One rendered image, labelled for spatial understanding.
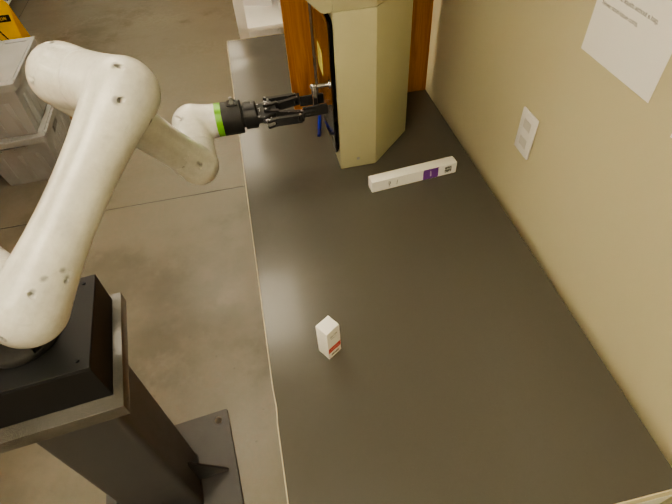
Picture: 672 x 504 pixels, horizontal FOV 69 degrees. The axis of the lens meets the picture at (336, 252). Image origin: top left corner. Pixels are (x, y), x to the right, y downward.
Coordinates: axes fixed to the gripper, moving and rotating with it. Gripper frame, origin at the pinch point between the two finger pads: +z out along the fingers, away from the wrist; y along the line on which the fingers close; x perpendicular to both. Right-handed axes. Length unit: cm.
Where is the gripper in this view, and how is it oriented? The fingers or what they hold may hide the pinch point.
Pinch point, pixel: (314, 104)
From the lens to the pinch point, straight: 145.1
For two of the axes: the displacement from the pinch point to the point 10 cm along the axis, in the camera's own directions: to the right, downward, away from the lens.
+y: -2.1, -7.2, 6.6
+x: 0.5, 6.6, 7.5
